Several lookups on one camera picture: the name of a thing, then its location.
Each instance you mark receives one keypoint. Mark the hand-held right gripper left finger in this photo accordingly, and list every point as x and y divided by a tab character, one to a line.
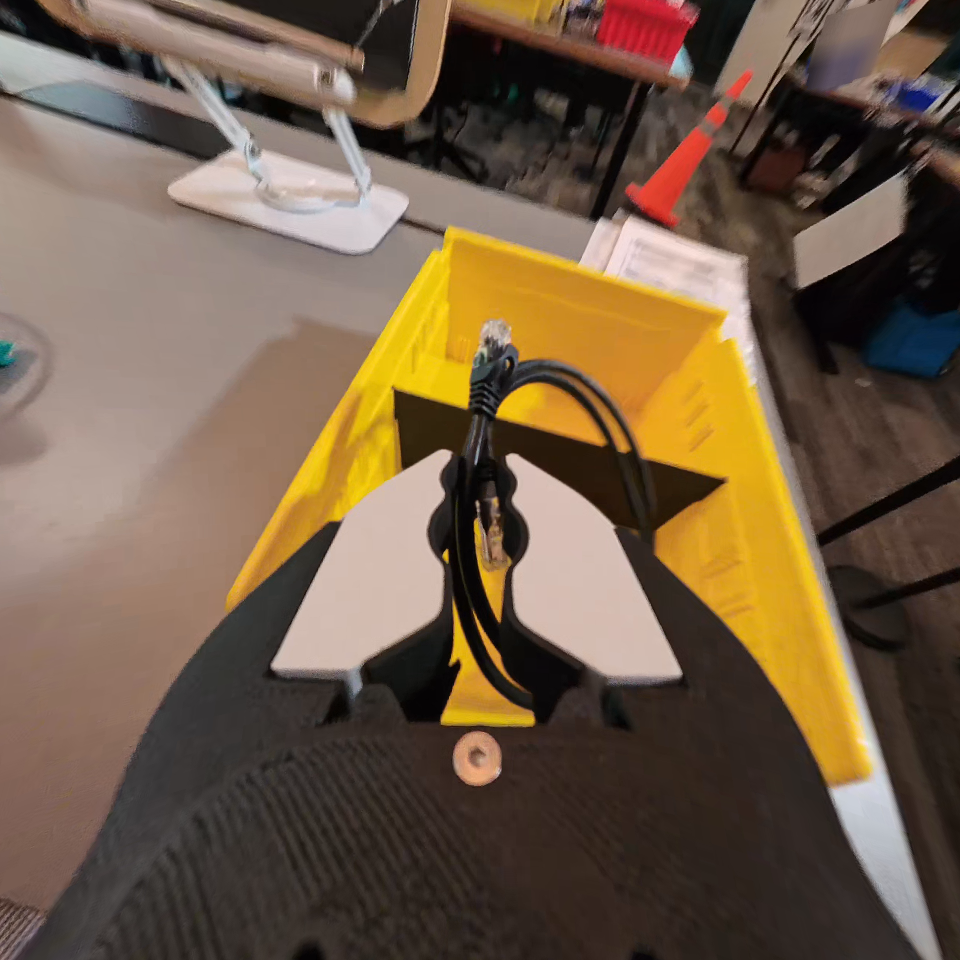
367	585

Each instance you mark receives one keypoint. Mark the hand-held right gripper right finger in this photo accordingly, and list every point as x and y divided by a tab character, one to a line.
592	592

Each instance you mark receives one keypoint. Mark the yellow plastic bin black divider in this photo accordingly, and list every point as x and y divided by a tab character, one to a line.
600	330

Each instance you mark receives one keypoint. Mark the black floor stand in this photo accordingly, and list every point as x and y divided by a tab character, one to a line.
870	600

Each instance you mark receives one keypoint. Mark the printed paper sheet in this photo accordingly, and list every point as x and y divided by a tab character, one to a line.
675	262

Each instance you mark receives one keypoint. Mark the blue floor bin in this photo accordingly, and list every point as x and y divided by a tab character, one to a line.
911	341

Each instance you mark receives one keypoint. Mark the orange traffic cone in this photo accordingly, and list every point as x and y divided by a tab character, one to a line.
682	161

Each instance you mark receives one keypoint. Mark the grey panel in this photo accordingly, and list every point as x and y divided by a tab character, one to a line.
847	232

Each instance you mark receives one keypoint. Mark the black table mat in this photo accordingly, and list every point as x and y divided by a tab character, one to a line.
112	120

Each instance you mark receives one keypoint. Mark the wooden workbench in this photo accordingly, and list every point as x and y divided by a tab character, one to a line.
562	45

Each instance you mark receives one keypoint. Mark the red storage bin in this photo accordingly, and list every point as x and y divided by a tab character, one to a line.
645	26

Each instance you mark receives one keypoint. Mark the yellow storage bin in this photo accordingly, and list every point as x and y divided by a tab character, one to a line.
544	7

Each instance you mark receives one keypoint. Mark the black board wooden frame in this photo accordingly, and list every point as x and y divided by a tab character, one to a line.
225	30

